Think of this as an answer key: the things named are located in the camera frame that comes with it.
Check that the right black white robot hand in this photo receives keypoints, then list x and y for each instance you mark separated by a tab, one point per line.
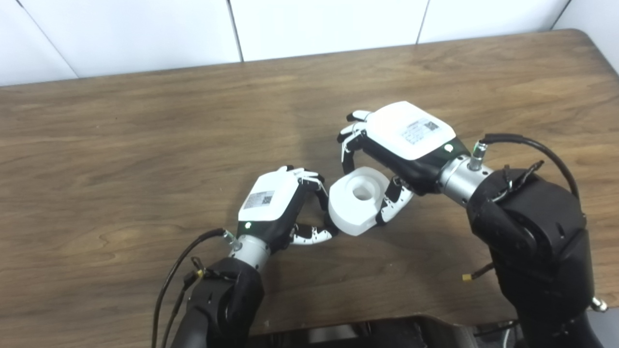
411	130

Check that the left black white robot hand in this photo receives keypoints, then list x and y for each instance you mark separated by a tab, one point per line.
268	203

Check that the black robot torso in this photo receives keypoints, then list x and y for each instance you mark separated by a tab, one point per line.
387	334

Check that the round white piece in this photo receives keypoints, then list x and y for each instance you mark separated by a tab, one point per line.
353	210

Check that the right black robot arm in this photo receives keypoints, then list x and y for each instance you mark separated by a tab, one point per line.
537	237

